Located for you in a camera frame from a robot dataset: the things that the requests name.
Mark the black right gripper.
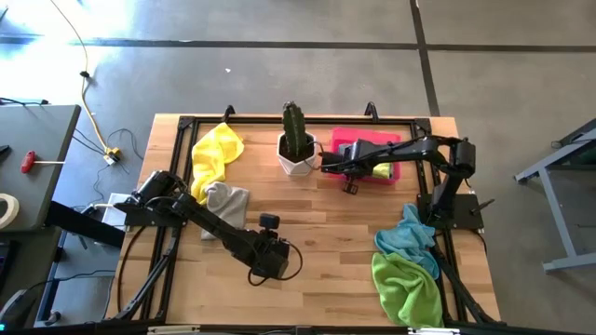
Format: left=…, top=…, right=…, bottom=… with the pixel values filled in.
left=319, top=141, right=387, bottom=183

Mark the black left wrist camera cable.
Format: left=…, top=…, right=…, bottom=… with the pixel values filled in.
left=245, top=239, right=305, bottom=288

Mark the black rounded device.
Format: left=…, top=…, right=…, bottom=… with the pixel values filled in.
left=0, top=288, right=41, bottom=332

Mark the green microfiber towel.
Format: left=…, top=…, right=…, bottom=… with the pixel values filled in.
left=371, top=251, right=444, bottom=329

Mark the black metal beam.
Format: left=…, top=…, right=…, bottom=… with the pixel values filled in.
left=45, top=199, right=127, bottom=249

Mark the white power supply box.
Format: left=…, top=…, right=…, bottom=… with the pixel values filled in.
left=100, top=192, right=128, bottom=230

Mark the yellow microfiber towel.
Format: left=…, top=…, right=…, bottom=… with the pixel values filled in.
left=189, top=122, right=246, bottom=206

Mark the white faceted plant pot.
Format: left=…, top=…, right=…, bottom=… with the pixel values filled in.
left=277, top=131, right=318, bottom=177

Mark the yellow power plug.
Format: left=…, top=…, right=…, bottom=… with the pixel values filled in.
left=102, top=146, right=123, bottom=167

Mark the blue microfiber towel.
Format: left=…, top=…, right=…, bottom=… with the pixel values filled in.
left=373, top=203, right=441, bottom=280

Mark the dark grey side table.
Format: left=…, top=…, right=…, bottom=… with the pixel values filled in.
left=0, top=103, right=83, bottom=234

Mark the yellow floor cable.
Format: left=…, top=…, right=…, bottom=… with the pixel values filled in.
left=48, top=0, right=117, bottom=157

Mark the lime microfiber towel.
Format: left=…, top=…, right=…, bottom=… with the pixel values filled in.
left=371, top=161, right=394, bottom=181

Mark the black aluminium table frame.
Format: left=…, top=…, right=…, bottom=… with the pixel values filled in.
left=104, top=100, right=504, bottom=335

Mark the red-handled screwdriver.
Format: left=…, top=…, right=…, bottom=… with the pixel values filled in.
left=20, top=149, right=66, bottom=175

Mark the pink plastic bin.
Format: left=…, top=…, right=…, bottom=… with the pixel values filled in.
left=328, top=127, right=402, bottom=186

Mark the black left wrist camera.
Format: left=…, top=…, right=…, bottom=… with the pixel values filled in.
left=258, top=212, right=281, bottom=233

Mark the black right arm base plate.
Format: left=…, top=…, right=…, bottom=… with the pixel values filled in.
left=415, top=192, right=496, bottom=233

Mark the grey metal table frame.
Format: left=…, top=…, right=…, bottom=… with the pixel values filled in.
left=513, top=117, right=596, bottom=274

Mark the green cactus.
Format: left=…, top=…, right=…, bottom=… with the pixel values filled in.
left=281, top=100, right=309, bottom=159

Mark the beige tape roll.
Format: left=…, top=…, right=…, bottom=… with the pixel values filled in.
left=0, top=193, right=21, bottom=231

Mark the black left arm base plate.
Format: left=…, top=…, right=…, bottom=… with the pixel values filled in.
left=113, top=197, right=187, bottom=229

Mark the grey microfiber towel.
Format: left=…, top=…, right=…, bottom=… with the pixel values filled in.
left=200, top=181, right=251, bottom=242

